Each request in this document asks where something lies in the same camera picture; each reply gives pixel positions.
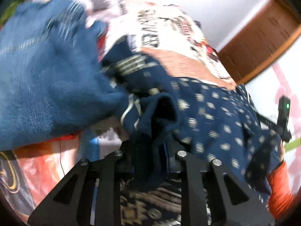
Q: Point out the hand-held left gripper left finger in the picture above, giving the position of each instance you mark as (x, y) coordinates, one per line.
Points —
(114, 169)

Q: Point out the navy patterned garment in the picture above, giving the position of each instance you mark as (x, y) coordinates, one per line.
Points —
(211, 113)

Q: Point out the blue denim jeans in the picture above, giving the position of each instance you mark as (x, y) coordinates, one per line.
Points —
(47, 75)

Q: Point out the printed blanket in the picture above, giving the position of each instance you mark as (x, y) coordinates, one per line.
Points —
(164, 28)

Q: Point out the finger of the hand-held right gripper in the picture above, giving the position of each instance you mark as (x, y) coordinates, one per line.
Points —
(267, 122)

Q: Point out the green patterned cloth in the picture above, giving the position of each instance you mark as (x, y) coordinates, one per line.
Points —
(9, 14)

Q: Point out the wardrobe sliding door pink hearts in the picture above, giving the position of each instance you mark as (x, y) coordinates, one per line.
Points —
(284, 84)

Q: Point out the orange printed bag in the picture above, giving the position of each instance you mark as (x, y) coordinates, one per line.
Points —
(35, 174)

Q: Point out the wooden door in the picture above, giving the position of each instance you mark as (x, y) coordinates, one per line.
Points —
(258, 42)

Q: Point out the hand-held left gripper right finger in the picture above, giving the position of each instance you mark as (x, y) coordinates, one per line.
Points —
(187, 169)

